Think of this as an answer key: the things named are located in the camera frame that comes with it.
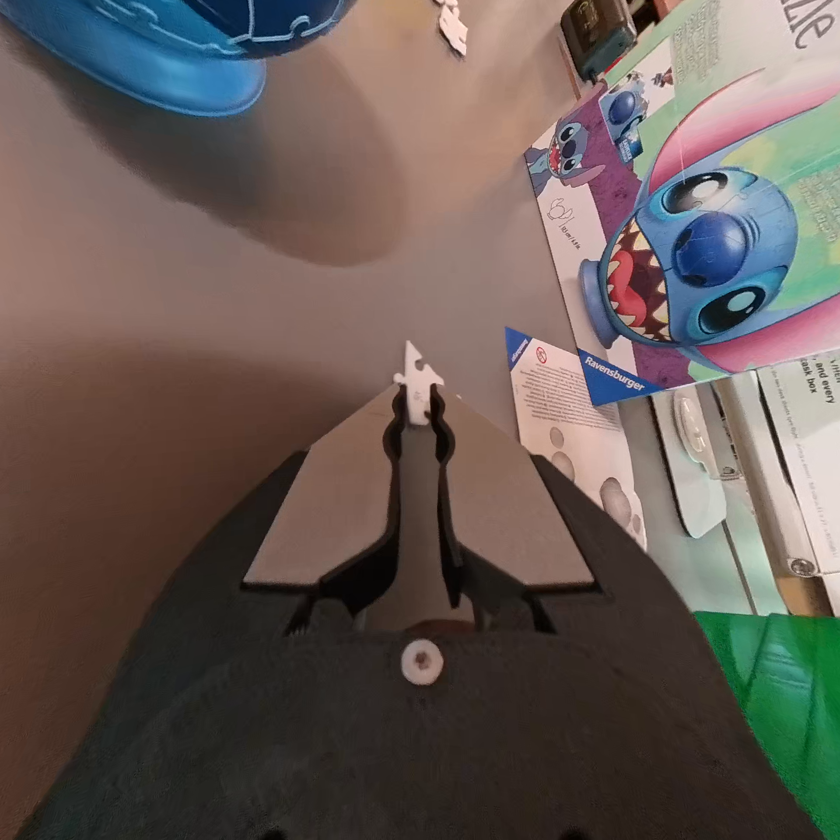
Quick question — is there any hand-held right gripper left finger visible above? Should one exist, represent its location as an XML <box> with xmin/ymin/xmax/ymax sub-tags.
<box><xmin>241</xmin><ymin>384</ymin><xmax>404</xmax><ymax>619</ymax></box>

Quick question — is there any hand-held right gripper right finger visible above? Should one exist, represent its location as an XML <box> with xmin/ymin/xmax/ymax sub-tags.
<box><xmin>430</xmin><ymin>384</ymin><xmax>599</xmax><ymax>611</ymax></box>

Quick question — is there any blue puzzle ball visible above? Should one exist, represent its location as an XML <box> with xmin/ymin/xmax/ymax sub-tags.
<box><xmin>176</xmin><ymin>0</ymin><xmax>360</xmax><ymax>61</ymax></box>

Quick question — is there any puzzle instruction sheet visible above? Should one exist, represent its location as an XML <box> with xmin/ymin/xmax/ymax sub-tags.
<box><xmin>504</xmin><ymin>326</ymin><xmax>651</xmax><ymax>553</ymax></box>

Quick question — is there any colourful puzzle box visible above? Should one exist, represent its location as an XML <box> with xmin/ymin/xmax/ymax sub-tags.
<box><xmin>524</xmin><ymin>0</ymin><xmax>840</xmax><ymax>406</ymax></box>

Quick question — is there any white rounded card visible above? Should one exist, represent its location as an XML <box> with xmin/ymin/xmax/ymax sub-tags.
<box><xmin>655</xmin><ymin>386</ymin><xmax>731</xmax><ymax>540</ymax></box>

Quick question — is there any white cardboard box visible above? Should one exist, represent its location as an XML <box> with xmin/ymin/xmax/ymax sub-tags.
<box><xmin>756</xmin><ymin>353</ymin><xmax>840</xmax><ymax>580</ymax></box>
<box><xmin>710</xmin><ymin>373</ymin><xmax>823</xmax><ymax>614</ymax></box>

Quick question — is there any green plastic container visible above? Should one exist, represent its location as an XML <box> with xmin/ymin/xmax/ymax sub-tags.
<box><xmin>691</xmin><ymin>609</ymin><xmax>840</xmax><ymax>840</ymax></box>

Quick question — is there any black electronic device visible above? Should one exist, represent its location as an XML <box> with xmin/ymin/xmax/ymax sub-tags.
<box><xmin>560</xmin><ymin>0</ymin><xmax>639</xmax><ymax>84</ymax></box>

